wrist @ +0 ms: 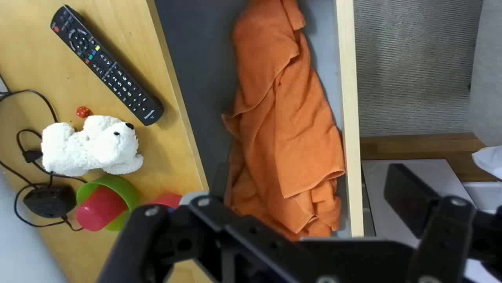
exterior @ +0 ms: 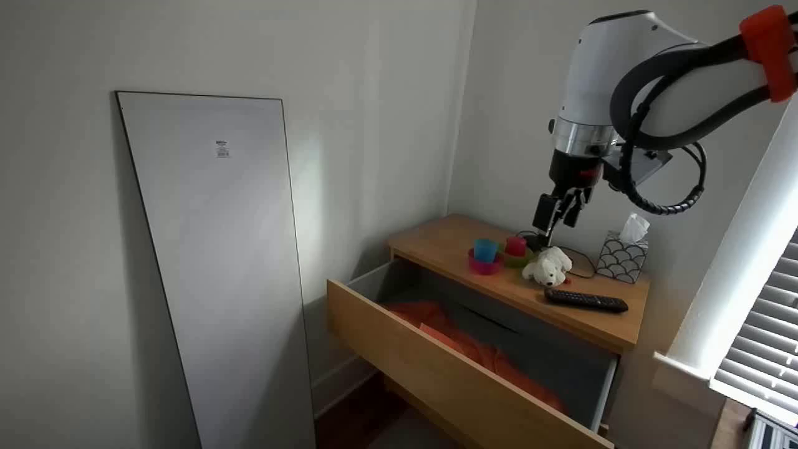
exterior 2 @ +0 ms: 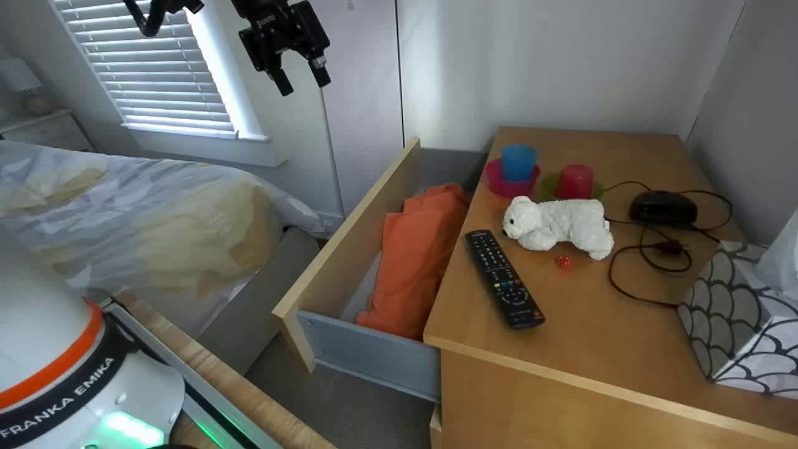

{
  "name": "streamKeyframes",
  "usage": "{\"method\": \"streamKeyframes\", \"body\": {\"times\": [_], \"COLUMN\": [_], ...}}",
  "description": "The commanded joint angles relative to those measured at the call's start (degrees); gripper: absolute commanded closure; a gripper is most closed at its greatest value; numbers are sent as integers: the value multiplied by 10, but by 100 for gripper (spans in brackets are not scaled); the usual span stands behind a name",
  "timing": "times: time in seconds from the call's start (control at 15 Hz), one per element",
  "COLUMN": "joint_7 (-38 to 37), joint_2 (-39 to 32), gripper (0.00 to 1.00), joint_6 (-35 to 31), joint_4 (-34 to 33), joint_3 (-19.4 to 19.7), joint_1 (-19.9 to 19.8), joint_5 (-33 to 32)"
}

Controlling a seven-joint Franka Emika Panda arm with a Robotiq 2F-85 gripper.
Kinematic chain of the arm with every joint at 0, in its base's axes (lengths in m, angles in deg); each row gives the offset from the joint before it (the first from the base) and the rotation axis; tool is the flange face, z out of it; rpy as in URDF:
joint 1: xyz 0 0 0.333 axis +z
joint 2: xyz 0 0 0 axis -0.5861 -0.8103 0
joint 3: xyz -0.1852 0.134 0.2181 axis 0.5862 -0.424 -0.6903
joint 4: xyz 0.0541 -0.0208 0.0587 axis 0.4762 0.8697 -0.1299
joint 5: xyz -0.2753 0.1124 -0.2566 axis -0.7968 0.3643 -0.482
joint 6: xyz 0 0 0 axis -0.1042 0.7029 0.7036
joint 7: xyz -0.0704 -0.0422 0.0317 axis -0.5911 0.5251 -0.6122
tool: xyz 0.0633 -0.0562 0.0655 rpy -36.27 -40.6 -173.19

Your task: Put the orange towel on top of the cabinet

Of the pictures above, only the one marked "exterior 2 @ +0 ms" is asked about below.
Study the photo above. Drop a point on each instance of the pink plastic plate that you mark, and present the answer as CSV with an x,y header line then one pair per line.
x,y
497,180

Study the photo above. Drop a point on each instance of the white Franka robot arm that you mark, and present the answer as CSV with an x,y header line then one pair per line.
x,y
50,351

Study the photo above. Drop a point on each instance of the white window frame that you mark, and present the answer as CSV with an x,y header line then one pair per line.
x,y
232,91

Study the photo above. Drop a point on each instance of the orange towel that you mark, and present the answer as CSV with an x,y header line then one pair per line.
x,y
415,250

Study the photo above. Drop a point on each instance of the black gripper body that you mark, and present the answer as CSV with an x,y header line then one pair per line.
x,y
278,29

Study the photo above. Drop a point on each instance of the red plastic cup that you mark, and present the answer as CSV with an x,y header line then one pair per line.
x,y
574,180

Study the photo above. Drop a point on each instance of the white bedside table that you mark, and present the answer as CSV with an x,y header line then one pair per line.
x,y
45,131

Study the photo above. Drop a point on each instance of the white bed blanket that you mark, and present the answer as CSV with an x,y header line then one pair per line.
x,y
124,225

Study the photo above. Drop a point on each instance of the blue plastic cup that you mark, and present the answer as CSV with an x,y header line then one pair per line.
x,y
518,164

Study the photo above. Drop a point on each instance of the wooden robot table edge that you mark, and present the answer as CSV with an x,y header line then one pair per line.
x,y
224,378

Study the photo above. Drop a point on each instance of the white plush bear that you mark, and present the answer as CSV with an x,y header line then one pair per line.
x,y
565,223

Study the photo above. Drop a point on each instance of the black alarm clock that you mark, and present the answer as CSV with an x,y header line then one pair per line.
x,y
662,208

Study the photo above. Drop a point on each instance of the small red object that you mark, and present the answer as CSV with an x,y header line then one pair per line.
x,y
565,261

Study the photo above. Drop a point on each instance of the white window blinds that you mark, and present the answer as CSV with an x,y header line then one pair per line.
x,y
151,76

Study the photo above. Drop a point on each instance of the black remote control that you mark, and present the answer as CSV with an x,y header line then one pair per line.
x,y
502,278

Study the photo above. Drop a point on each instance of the white table lamp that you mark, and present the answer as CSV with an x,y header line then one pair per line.
x,y
17,79

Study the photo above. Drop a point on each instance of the wooden cabinet drawer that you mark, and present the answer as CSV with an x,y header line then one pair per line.
x,y
365,357

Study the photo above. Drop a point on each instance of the scale patterned tissue box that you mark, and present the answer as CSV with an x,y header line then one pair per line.
x,y
730,333

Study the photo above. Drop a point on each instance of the wooden cabinet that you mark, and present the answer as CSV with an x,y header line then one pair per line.
x,y
582,333

